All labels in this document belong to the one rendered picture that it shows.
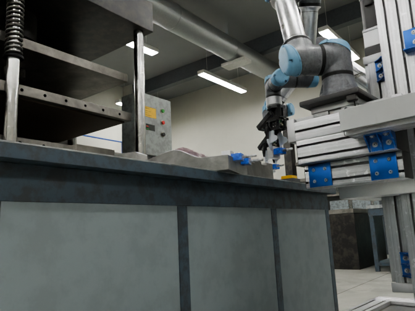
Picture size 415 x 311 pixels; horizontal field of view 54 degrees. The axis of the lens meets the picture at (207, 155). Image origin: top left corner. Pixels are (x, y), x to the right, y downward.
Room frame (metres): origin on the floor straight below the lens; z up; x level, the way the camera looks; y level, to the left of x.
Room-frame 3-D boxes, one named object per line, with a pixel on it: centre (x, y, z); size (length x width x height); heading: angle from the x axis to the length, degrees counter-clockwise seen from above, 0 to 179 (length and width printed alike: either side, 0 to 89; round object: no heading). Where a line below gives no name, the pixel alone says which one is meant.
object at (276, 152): (1.85, -0.34, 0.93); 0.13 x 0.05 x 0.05; 40
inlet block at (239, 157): (1.53, -0.12, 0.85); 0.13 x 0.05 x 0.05; 70
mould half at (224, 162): (1.67, 0.11, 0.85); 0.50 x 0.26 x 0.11; 70
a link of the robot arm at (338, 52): (1.46, -0.50, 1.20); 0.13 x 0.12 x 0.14; 96
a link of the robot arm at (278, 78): (1.77, -0.36, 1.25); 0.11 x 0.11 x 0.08; 6
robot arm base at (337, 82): (1.46, -0.51, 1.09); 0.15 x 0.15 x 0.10
